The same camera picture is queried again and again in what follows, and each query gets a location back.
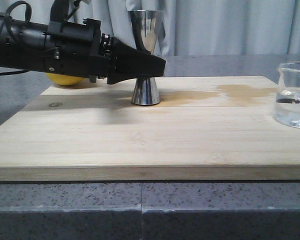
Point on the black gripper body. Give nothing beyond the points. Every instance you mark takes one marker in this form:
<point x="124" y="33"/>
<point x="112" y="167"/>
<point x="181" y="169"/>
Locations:
<point x="81" y="49"/>

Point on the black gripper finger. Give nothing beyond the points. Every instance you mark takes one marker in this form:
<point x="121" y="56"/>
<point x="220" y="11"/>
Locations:
<point x="139" y="44"/>
<point x="128" y="63"/>

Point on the steel double jigger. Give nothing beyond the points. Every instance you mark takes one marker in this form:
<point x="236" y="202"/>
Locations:
<point x="146" y="23"/>

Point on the clear glass beaker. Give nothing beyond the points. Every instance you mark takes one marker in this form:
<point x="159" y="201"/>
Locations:
<point x="287" y="101"/>

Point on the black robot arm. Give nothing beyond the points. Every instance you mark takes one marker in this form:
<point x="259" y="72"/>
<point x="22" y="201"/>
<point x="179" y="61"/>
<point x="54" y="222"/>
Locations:
<point x="26" y="49"/>

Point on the yellow lemon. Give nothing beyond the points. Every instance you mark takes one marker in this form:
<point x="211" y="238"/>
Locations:
<point x="64" y="80"/>

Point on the grey curtain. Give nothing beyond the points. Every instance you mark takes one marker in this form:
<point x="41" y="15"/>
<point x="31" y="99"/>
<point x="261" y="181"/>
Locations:
<point x="189" y="27"/>

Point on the wooden cutting board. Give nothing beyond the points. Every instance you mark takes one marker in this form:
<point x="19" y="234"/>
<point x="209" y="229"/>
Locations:
<point x="204" y="128"/>

